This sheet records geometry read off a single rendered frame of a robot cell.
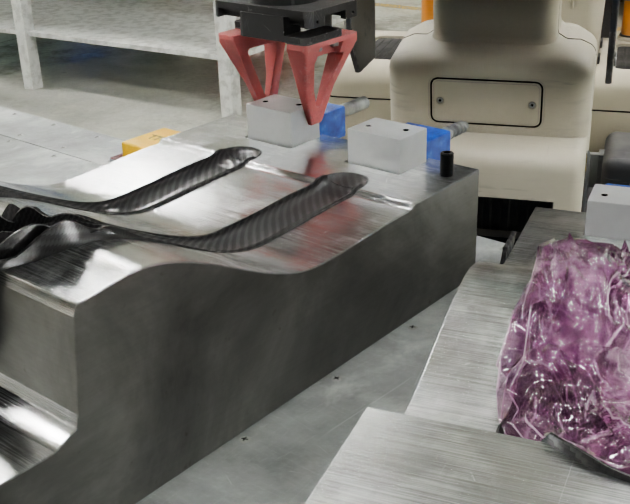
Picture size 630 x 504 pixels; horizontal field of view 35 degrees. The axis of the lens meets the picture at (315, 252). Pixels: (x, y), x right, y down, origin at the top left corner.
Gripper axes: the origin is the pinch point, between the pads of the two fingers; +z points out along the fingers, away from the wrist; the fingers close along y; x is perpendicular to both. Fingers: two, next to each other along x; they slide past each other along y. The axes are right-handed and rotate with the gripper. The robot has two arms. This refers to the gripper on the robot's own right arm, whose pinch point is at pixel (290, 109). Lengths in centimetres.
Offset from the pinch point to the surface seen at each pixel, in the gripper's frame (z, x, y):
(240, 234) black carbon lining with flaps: 3.2, -16.5, 9.5
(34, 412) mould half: 4.6, -37.2, 14.2
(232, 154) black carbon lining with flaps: 2.5, -6.1, -1.1
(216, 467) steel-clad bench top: 11.1, -28.9, 18.5
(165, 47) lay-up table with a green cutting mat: 66, 206, -247
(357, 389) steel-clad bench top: 11.1, -17.5, 20.1
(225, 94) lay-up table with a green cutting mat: 80, 206, -215
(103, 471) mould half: 7.8, -35.7, 17.3
